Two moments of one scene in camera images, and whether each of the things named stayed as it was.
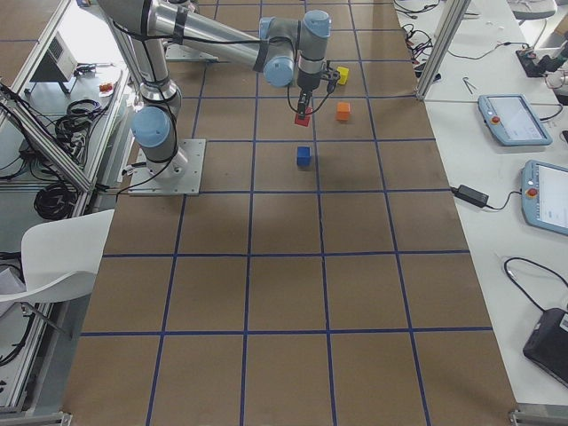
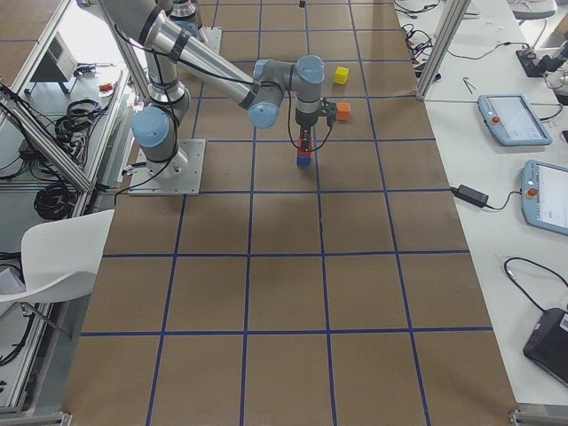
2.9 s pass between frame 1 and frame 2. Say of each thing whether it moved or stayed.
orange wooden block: stayed
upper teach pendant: stayed
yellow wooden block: stayed
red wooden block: moved
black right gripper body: moved
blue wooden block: stayed
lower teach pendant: stayed
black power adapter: stayed
